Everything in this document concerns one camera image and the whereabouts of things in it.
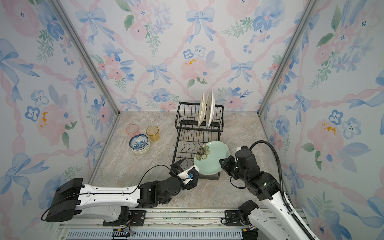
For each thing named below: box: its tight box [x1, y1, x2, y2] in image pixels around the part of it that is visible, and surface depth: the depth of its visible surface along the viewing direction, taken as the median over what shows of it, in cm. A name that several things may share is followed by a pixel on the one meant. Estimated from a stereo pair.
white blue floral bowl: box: [129, 134, 149, 150], surface depth 97 cm
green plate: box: [193, 141, 231, 175], surface depth 79 cm
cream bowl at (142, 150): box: [128, 140, 150, 154], surface depth 92 cm
